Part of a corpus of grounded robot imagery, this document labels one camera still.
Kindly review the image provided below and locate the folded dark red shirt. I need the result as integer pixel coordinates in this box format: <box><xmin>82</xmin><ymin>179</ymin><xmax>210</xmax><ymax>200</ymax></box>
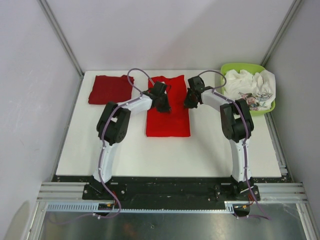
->
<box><xmin>88</xmin><ymin>75</ymin><xmax>135</xmax><ymax>105</ymax></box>

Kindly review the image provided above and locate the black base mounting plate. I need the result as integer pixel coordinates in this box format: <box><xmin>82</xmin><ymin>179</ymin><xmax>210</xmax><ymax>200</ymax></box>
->
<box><xmin>82</xmin><ymin>176</ymin><xmax>261</xmax><ymax>208</ymax></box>

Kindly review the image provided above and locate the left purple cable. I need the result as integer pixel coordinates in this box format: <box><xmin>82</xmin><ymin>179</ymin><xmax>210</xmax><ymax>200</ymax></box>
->
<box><xmin>98</xmin><ymin>68</ymin><xmax>154</xmax><ymax>220</ymax></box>

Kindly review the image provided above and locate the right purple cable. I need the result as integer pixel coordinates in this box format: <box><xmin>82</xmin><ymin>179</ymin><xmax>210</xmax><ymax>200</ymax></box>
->
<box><xmin>197</xmin><ymin>69</ymin><xmax>273</xmax><ymax>221</ymax></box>

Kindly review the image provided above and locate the bright red kungfu t-shirt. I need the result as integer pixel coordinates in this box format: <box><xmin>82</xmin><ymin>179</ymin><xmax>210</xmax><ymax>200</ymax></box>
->
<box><xmin>145</xmin><ymin>75</ymin><xmax>191</xmax><ymax>137</ymax></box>

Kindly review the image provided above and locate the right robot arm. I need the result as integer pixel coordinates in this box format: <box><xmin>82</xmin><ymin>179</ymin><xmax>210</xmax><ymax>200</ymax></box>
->
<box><xmin>184</xmin><ymin>76</ymin><xmax>254</xmax><ymax>201</ymax></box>

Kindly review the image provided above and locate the white printed t-shirt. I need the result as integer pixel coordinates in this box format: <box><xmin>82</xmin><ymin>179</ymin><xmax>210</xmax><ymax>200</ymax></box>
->
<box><xmin>223</xmin><ymin>69</ymin><xmax>276</xmax><ymax>112</ymax></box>

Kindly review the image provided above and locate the green plastic basket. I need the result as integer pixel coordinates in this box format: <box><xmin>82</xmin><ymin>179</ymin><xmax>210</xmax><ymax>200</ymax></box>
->
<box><xmin>220</xmin><ymin>62</ymin><xmax>276</xmax><ymax>116</ymax></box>

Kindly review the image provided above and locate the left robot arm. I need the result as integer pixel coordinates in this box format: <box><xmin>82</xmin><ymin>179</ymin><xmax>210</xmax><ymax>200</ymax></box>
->
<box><xmin>90</xmin><ymin>81</ymin><xmax>172</xmax><ymax>200</ymax></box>

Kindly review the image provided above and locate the purple cable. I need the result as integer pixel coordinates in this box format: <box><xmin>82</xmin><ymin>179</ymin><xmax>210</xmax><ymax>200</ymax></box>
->
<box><xmin>197</xmin><ymin>69</ymin><xmax>273</xmax><ymax>221</ymax></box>
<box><xmin>98</xmin><ymin>68</ymin><xmax>154</xmax><ymax>220</ymax></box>

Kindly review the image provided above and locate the white cable duct rail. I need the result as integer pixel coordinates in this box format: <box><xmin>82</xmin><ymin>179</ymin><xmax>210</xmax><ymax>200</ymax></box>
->
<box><xmin>46</xmin><ymin>201</ymin><xmax>250</xmax><ymax>214</ymax></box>

